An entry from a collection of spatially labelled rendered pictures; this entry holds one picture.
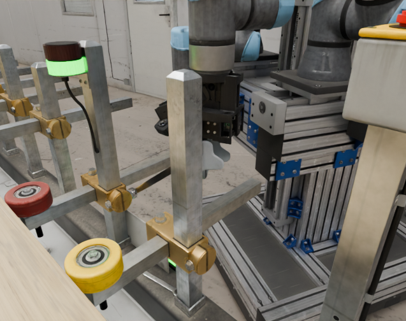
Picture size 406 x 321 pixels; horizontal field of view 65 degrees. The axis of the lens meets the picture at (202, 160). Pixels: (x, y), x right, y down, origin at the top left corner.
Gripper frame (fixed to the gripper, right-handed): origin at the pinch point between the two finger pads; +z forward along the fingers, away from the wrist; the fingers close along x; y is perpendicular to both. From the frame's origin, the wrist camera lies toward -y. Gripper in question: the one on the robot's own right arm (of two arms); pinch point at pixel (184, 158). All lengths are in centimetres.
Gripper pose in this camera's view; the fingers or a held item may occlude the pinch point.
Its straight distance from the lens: 92.2
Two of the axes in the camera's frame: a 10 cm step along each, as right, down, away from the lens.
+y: 6.9, -3.4, 6.4
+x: -7.2, -3.1, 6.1
